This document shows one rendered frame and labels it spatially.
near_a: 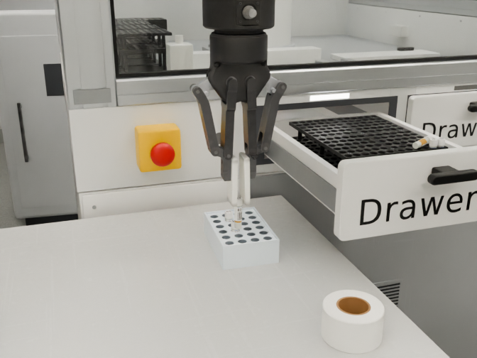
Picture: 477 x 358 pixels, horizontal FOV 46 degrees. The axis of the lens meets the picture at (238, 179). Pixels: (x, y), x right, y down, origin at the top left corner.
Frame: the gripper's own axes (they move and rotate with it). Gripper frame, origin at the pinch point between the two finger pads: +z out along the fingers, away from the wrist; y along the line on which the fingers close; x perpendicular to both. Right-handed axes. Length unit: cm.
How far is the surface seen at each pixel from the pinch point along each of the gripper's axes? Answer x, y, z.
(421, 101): 23.2, 43.4, -3.6
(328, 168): -1.9, 12.8, -1.0
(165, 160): 15.6, -8.1, 1.5
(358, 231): -10.0, 13.9, 5.4
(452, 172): -12.5, 25.5, -2.9
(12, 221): 202, -60, 88
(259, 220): 4.2, 4.5, 8.8
